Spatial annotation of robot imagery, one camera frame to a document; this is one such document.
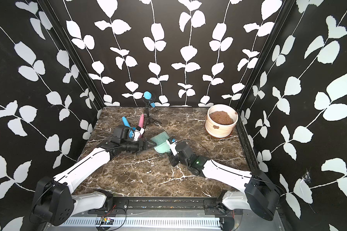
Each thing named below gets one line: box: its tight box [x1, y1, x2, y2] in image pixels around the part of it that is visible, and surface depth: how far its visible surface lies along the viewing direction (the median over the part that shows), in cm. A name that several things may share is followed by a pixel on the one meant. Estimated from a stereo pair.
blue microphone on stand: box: [143, 90, 156, 108], surface depth 95 cm
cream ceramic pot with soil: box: [204, 103, 239, 139], surface depth 100 cm
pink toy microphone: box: [138, 113, 145, 129], surface depth 112 cm
